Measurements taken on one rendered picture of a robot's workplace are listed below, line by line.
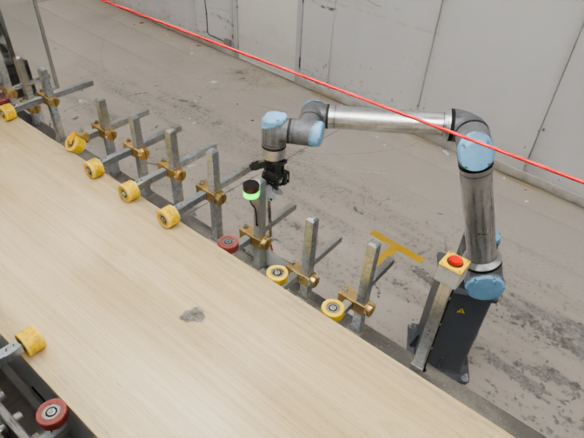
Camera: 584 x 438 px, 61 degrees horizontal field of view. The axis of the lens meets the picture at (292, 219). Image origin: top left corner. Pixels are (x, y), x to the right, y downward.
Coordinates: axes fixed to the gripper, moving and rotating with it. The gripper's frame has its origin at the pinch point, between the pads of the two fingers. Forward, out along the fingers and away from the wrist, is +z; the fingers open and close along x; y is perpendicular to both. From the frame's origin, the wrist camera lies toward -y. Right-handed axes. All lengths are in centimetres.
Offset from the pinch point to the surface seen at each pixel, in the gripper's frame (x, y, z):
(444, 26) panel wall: 260, -46, 4
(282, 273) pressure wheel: -20.4, 24.3, 11.2
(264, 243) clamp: -9.4, 5.9, 15.0
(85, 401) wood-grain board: -95, 14, 11
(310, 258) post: -9.1, 28.4, 9.3
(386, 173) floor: 189, -39, 101
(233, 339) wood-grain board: -53, 31, 12
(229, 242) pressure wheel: -21.4, -1.4, 10.6
